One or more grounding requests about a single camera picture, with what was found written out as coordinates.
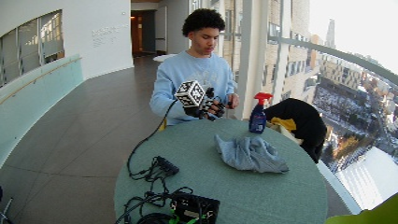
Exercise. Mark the black usb hub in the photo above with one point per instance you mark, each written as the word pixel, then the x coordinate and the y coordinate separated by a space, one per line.
pixel 167 165

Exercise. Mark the grey-blue crumpled cloth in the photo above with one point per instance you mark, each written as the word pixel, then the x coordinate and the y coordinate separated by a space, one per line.
pixel 250 154

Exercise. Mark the white round table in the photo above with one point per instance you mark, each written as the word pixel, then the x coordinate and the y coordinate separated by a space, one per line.
pixel 164 57

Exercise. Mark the black electronics box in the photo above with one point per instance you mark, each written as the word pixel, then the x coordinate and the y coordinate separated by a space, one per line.
pixel 194 209

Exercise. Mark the white marker cube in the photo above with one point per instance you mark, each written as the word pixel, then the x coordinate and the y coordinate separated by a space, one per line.
pixel 191 93

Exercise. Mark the green chair back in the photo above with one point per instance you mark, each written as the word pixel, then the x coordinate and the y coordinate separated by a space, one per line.
pixel 369 213

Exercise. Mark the wooden handrail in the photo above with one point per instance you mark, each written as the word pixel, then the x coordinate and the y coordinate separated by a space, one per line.
pixel 38 79

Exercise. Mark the black jacket on chair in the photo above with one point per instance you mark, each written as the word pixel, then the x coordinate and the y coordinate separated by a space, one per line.
pixel 300 124

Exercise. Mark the person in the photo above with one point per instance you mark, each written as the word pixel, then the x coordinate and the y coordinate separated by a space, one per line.
pixel 195 65

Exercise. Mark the blue spray bottle red trigger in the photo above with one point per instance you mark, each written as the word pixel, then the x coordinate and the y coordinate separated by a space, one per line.
pixel 258 116

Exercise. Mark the yellow cloth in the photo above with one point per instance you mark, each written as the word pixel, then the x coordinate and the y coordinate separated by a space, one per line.
pixel 286 123

